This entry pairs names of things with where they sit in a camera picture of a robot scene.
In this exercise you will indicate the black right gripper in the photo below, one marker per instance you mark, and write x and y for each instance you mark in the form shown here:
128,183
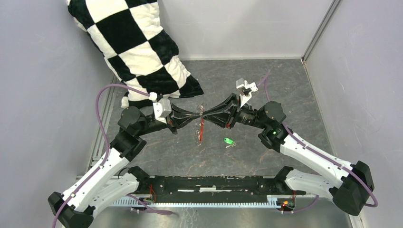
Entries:
225,119

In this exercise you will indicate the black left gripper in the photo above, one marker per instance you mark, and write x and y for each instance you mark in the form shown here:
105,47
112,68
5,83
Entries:
182,115

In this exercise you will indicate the metal key holder red handle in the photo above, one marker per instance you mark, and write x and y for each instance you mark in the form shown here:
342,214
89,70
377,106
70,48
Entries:
200,124

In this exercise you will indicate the small green object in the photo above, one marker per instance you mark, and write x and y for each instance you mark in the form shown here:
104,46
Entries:
229,142

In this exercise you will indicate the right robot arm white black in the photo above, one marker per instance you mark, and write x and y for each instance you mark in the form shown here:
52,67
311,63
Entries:
348,185

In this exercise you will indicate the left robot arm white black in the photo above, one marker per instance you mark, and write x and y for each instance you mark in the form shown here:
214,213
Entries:
77,206

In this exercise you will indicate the black white checkered pillow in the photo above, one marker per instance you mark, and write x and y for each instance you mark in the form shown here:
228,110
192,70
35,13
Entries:
136,48

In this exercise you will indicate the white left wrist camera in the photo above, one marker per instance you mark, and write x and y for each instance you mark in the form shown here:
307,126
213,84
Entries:
162,110

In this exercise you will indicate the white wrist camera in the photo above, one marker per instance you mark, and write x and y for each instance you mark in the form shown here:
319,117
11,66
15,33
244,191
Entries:
162,110
246,90

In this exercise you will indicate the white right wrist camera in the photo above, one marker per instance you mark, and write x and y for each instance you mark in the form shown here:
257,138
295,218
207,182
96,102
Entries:
246,90

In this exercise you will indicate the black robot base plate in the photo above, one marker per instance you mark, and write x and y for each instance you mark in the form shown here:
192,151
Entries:
214,189

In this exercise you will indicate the aluminium frame rail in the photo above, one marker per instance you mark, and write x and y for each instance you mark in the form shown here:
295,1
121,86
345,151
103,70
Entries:
151,199

